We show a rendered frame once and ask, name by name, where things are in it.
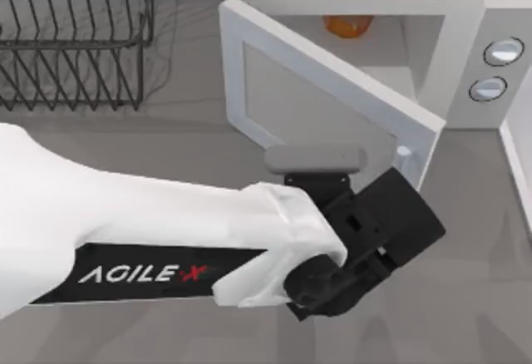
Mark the white furniture edge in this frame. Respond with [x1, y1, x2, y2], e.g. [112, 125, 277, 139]
[498, 117, 532, 232]

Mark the pale microwave door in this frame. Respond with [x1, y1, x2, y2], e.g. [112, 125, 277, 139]
[218, 0, 447, 194]

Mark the small round microwave knob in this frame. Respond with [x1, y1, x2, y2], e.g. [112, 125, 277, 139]
[468, 76, 509, 103]

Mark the large round microwave knob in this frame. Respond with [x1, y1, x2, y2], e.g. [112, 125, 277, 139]
[482, 36, 526, 67]

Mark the orange item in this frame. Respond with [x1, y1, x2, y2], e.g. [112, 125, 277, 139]
[322, 14, 376, 40]

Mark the pale microwave oven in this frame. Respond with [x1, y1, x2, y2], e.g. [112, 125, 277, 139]
[229, 0, 532, 130]

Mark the dark wire rack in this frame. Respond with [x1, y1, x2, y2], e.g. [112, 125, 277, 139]
[0, 0, 159, 112]

